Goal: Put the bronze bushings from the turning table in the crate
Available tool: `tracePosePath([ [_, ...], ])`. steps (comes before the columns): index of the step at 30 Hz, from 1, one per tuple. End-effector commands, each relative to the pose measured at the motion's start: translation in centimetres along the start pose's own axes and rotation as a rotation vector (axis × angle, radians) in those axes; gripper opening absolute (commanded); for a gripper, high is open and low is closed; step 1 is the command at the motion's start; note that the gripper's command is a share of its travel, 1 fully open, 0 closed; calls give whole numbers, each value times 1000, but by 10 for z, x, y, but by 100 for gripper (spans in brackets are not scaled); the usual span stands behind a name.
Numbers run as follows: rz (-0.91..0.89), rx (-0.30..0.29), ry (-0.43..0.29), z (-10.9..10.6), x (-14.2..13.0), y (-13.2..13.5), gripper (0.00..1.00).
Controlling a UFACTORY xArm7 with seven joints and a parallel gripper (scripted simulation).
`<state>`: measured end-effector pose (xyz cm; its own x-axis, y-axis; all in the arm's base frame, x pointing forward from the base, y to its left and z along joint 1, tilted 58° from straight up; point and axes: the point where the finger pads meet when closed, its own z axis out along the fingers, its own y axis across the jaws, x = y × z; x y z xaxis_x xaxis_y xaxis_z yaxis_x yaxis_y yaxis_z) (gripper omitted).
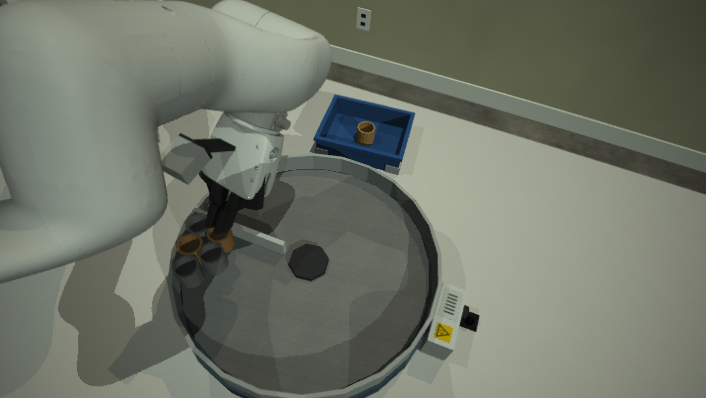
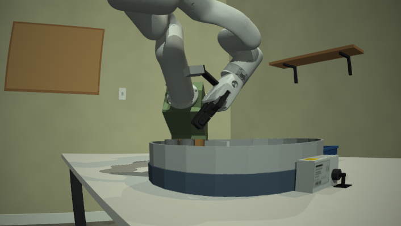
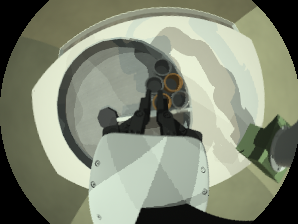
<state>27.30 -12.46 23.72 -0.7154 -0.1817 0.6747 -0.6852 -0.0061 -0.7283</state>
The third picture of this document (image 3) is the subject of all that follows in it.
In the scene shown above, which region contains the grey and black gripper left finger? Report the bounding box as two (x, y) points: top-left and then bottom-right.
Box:
(102, 89), (151, 137)

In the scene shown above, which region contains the bronze bushing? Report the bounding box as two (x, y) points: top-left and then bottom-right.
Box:
(152, 93), (172, 110)
(163, 73), (183, 93)

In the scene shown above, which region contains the grey metal bushing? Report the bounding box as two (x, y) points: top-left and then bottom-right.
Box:
(153, 58), (172, 79)
(169, 90), (189, 109)
(145, 75), (164, 95)

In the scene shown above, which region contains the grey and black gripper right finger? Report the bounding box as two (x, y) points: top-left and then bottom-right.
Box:
(156, 90), (203, 141)

